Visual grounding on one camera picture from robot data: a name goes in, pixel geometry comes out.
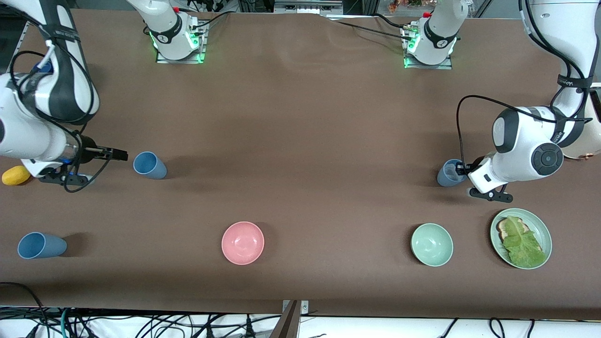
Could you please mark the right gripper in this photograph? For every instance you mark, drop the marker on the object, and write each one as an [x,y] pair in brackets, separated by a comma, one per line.
[88,153]

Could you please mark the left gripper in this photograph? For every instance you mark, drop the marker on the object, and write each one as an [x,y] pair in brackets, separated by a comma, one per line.
[474,165]

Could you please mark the blue plastic cup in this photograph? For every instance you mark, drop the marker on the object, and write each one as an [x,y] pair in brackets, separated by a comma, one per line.
[443,178]
[151,165]
[42,246]

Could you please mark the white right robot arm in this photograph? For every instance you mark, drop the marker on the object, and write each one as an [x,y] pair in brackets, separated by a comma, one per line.
[28,136]

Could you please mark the white crumpled paper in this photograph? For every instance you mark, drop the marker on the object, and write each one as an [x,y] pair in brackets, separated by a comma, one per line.
[453,175]

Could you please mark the toasted bread slice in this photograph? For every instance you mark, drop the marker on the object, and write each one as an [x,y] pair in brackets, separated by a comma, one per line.
[502,230]

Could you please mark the mint green bowl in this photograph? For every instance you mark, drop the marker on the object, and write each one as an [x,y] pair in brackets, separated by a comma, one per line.
[432,244]

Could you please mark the green lettuce leaf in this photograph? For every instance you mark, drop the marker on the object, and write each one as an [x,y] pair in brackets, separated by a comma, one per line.
[523,244]

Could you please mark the yellow lemon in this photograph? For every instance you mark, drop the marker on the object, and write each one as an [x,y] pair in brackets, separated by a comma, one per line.
[14,176]

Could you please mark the mint green plate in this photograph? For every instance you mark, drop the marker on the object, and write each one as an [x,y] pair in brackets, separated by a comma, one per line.
[544,234]

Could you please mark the glass lid with blue knob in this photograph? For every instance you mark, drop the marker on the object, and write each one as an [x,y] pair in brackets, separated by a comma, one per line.
[41,68]

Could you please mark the cream white toaster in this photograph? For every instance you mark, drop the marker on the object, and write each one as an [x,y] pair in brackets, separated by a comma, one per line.
[587,151]

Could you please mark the pink bowl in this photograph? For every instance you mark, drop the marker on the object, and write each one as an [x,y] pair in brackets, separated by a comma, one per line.
[242,243]

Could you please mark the brown table cover sheet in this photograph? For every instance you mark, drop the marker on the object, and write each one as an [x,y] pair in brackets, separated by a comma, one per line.
[300,141]

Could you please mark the grey power strip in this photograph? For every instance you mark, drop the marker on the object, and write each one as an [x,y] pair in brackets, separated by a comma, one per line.
[307,6]

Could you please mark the dark metal stand bar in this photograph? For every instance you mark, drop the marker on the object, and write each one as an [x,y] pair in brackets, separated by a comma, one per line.
[287,326]

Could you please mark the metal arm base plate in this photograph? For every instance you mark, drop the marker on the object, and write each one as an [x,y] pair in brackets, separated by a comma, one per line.
[446,66]
[181,60]

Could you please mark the silver table clamp bracket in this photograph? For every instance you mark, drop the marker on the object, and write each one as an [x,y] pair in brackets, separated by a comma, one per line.
[305,307]

